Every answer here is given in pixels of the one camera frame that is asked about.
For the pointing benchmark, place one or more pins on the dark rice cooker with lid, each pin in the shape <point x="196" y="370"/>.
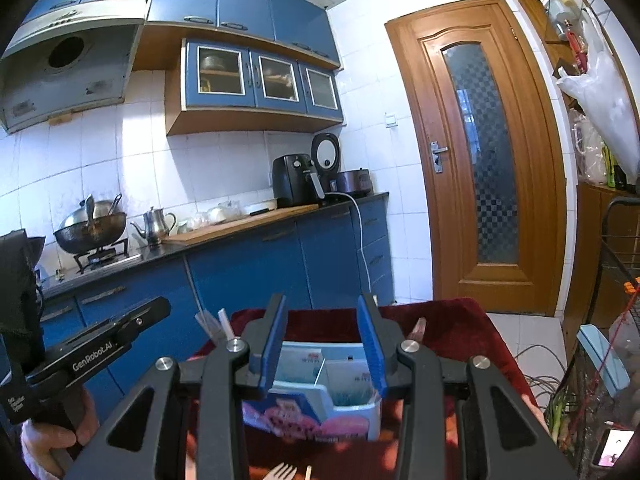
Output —
<point x="345" y="177"/>

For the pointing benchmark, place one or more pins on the person's left hand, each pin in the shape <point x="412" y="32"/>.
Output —
<point x="50" y="437"/>

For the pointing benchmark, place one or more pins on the white wall switch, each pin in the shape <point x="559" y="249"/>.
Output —
<point x="391" y="120"/>

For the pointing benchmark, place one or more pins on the smartphone with lit screen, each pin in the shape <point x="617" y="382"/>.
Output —
<point x="614" y="447"/>

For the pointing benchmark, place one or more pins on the metal ladle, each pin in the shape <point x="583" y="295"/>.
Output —
<point x="116" y="205"/>

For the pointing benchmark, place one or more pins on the red printed blanket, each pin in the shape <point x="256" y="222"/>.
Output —
<point x="450" y="320"/>

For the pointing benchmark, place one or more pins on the blue kitchen base cabinet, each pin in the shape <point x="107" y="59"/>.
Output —
<point x="250" y="270"/>

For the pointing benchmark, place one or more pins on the metal wok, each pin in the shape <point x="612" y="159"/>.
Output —
<point x="90" y="240"/>

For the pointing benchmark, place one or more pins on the gas stove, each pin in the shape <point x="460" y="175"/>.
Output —
<point x="100" y="260"/>

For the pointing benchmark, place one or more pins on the light blue utensil box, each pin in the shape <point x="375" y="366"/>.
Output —
<point x="345" y="375"/>

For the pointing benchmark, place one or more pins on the light blue plastic board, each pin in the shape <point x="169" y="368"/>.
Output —
<point x="602" y="360"/>

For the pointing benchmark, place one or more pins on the green onion stalks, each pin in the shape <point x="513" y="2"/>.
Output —
<point x="560" y="415"/>

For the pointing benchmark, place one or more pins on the metal teapot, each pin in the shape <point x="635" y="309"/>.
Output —
<point x="155" y="225"/>

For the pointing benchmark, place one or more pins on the red bottle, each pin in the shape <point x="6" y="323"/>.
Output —
<point x="575" y="45"/>

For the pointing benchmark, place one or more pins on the black air fryer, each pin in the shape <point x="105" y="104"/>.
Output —
<point x="292" y="180"/>

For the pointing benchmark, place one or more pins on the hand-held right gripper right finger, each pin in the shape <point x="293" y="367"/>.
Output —
<point x="370" y="345"/>

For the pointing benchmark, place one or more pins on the metal wok lid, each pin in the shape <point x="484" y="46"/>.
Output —
<point x="75" y="217"/>

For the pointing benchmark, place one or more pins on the white plastic bag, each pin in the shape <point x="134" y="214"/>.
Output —
<point x="610" y="105"/>

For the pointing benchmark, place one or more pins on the blue glass-door wall cabinet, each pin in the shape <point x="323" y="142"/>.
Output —
<point x="225" y="110"/>

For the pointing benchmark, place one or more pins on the grey range hood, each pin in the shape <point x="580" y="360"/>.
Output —
<point x="70" y="75"/>

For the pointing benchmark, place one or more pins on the clear food container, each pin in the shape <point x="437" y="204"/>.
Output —
<point x="218" y="214"/>

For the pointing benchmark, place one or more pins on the white plastic fork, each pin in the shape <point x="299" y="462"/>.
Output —
<point x="282" y="472"/>

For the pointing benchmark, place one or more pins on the cardboard box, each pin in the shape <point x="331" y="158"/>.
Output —
<point x="565" y="67"/>

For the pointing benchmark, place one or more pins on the wooden door with glass panel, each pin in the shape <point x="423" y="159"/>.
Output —
<point x="415" y="160"/>

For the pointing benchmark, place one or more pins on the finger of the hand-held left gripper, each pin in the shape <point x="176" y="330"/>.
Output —
<point x="147" y="317"/>

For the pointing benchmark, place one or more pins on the blue upper wall cabinet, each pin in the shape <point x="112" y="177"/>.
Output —
<point x="240" y="0"/>

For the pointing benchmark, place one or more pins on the orange clip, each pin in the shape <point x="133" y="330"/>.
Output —
<point x="631" y="286"/>

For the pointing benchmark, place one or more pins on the white flat utensil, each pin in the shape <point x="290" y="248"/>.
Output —
<point x="226" y="326"/>

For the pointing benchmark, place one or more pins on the wooden shelf cabinet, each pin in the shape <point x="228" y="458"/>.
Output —
<point x="587" y="240"/>

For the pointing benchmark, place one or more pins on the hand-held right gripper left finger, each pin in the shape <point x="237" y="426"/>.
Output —
<point x="275" y="345"/>

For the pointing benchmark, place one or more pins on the clear plastic bag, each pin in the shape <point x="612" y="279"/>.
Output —
<point x="587" y="150"/>

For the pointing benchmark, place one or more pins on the wooden cutting board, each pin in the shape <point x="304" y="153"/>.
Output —
<point x="235" y="225"/>

